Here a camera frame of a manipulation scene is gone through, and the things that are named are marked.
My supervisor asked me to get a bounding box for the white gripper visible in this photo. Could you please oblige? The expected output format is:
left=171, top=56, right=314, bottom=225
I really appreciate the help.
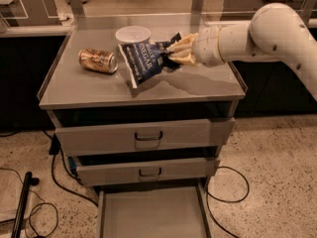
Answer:
left=166, top=26, right=225, bottom=67

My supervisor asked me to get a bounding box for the blue chip bag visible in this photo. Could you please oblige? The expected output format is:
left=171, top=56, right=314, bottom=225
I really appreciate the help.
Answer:
left=119, top=33, right=181, bottom=88

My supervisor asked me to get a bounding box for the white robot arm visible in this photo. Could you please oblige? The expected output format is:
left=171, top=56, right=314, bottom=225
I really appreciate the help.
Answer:
left=166, top=3, right=317, bottom=99

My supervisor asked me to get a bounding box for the grey drawer cabinet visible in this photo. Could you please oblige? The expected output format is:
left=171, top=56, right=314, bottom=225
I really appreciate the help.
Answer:
left=40, top=14, right=246, bottom=190

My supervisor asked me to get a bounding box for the top grey drawer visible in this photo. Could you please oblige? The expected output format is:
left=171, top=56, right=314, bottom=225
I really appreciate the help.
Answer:
left=55, top=118, right=235, bottom=157

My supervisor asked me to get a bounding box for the grey drawer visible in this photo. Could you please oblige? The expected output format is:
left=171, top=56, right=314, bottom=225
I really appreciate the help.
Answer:
left=95, top=181, right=213, bottom=238
left=55, top=118, right=235, bottom=157
left=76, top=157, right=219, bottom=186

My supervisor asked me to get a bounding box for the middle grey drawer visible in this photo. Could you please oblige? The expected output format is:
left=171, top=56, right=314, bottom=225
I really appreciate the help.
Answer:
left=76, top=157, right=219, bottom=186

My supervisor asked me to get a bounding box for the bottom grey drawer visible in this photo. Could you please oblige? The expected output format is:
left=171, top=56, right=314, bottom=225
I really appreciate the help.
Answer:
left=95, top=181, right=213, bottom=238

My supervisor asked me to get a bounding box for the white ceramic bowl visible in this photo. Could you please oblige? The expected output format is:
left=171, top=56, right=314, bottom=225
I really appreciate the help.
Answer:
left=115, top=26, right=151, bottom=45

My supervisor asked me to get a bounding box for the gold soda can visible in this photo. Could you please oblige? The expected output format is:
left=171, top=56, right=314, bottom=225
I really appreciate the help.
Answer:
left=78, top=49, right=118, bottom=74

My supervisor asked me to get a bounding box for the black pole stand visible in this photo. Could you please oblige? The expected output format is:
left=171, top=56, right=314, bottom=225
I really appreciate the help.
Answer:
left=11, top=172, right=39, bottom=238

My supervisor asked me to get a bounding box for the black floor cable right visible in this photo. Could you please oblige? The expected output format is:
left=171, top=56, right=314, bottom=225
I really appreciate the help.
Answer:
left=205, top=166, right=251, bottom=238

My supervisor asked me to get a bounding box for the black floor cable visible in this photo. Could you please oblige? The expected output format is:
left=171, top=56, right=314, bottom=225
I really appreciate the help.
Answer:
left=41, top=129, right=99, bottom=208
left=205, top=166, right=251, bottom=238

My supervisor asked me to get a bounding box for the black floor cable left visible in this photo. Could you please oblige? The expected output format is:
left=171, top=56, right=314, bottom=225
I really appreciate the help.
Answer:
left=41, top=129, right=99, bottom=208

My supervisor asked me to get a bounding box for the thin black looped cable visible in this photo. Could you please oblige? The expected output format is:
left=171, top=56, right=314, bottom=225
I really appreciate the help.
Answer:
left=0, top=166, right=59, bottom=238

